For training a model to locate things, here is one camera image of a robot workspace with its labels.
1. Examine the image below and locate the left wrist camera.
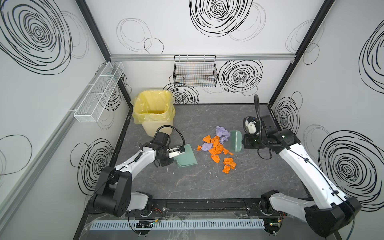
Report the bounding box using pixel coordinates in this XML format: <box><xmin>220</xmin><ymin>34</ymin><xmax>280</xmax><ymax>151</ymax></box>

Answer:
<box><xmin>167</xmin><ymin>146</ymin><xmax>185</xmax><ymax>159</ymax></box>

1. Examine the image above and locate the orange scrap lower right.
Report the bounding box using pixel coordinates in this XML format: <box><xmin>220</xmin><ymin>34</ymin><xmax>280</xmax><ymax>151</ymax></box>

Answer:
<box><xmin>223</xmin><ymin>158</ymin><xmax>237</xmax><ymax>170</ymax></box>

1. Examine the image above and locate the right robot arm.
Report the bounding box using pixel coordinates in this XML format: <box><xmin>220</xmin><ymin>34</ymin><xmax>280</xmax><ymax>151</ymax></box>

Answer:
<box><xmin>242</xmin><ymin>95</ymin><xmax>362</xmax><ymax>238</ymax></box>

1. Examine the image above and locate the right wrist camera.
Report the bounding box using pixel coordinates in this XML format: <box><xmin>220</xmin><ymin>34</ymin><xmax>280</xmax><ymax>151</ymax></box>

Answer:
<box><xmin>243</xmin><ymin>116</ymin><xmax>259</xmax><ymax>135</ymax></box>

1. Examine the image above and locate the green hand brush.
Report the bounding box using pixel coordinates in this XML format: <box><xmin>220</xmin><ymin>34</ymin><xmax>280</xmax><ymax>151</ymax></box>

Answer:
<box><xmin>230</xmin><ymin>130</ymin><xmax>243</xmax><ymax>153</ymax></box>

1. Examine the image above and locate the green plastic dustpan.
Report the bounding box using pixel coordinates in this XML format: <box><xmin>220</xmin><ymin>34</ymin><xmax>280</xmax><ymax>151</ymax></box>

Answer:
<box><xmin>174</xmin><ymin>144</ymin><xmax>198</xmax><ymax>168</ymax></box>

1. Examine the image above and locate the white wire shelf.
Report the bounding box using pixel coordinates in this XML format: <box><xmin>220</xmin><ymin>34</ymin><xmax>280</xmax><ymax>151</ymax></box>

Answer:
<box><xmin>74</xmin><ymin>62</ymin><xmax>124</xmax><ymax>123</ymax></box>

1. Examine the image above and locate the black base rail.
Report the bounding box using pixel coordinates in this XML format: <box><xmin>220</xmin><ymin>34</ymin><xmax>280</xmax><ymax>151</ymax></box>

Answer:
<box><xmin>86</xmin><ymin>197</ymin><xmax>310</xmax><ymax>217</ymax></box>

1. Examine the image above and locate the orange scrap lower middle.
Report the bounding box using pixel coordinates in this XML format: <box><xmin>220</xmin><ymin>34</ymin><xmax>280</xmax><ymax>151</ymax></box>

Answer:
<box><xmin>211</xmin><ymin>155</ymin><xmax>220</xmax><ymax>164</ymax></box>

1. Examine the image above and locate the orange scrap centre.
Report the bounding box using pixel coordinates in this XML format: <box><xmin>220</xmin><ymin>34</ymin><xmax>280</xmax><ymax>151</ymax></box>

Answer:
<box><xmin>209</xmin><ymin>136</ymin><xmax>234</xmax><ymax>156</ymax></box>

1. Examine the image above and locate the white slotted cable duct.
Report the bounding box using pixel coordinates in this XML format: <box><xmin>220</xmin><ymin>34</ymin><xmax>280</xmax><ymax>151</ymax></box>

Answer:
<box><xmin>89</xmin><ymin>219</ymin><xmax>265</xmax><ymax>231</ymax></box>

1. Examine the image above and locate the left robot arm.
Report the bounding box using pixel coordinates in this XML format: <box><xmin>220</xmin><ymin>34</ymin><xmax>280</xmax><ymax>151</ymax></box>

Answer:
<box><xmin>86</xmin><ymin>125</ymin><xmax>186</xmax><ymax>217</ymax></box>

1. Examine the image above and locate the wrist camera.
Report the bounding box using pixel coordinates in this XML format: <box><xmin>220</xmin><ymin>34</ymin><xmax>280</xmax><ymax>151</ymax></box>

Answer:
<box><xmin>243</xmin><ymin>116</ymin><xmax>259</xmax><ymax>135</ymax></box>
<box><xmin>167</xmin><ymin>146</ymin><xmax>185</xmax><ymax>159</ymax></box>

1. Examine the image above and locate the purple scrap pair back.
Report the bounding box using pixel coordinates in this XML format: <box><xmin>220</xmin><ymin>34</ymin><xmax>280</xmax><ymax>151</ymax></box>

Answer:
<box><xmin>216</xmin><ymin>126</ymin><xmax>231</xmax><ymax>144</ymax></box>

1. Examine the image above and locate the black wire basket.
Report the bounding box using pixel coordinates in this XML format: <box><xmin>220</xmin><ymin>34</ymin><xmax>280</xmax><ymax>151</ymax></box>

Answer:
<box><xmin>173</xmin><ymin>55</ymin><xmax>219</xmax><ymax>88</ymax></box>

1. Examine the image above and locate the yellow bin liner bag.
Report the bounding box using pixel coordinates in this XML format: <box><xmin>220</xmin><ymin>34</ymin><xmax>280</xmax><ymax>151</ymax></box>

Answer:
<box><xmin>131</xmin><ymin>90</ymin><xmax>176</xmax><ymax>125</ymax></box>

